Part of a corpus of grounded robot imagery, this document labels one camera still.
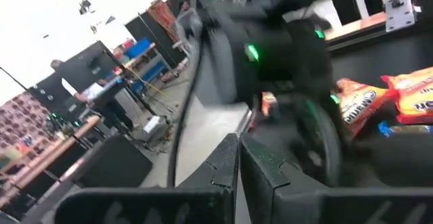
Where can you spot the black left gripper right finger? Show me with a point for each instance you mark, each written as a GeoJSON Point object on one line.
{"type": "Point", "coordinates": [264, 190]}

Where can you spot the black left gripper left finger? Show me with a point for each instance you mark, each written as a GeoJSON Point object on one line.
{"type": "Point", "coordinates": [216, 183]}

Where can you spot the orange chicken ramen pack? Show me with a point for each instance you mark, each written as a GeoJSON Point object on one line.
{"type": "Point", "coordinates": [269, 104]}
{"type": "Point", "coordinates": [416, 95]}
{"type": "Point", "coordinates": [362, 105]}

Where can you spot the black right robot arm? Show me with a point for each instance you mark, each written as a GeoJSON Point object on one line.
{"type": "Point", "coordinates": [270, 31]}

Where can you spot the person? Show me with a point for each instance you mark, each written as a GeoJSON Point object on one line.
{"type": "Point", "coordinates": [91, 90]}

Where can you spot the blue storage crate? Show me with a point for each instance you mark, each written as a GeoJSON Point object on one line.
{"type": "Point", "coordinates": [138, 48]}

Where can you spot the black metal rig frame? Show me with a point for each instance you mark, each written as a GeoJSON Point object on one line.
{"type": "Point", "coordinates": [406, 34]}

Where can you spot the white metal bracket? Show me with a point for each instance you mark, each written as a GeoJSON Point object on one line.
{"type": "Point", "coordinates": [400, 14]}

